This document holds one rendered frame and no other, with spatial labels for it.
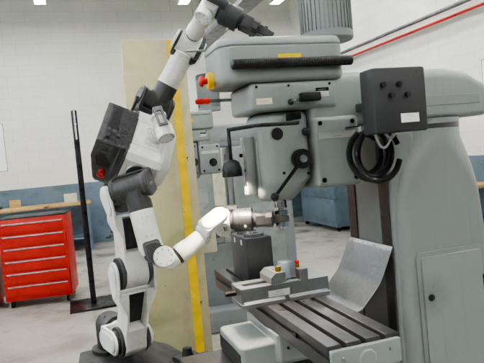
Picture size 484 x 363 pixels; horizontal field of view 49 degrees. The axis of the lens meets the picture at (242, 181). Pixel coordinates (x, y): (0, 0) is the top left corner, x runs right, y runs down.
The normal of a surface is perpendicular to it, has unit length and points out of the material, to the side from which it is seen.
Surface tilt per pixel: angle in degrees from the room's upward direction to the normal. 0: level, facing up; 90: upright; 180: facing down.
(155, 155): 58
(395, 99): 90
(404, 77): 90
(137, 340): 103
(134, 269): 81
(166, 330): 90
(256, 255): 90
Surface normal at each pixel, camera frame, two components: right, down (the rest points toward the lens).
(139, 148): 0.43, -0.53
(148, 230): 0.26, -0.15
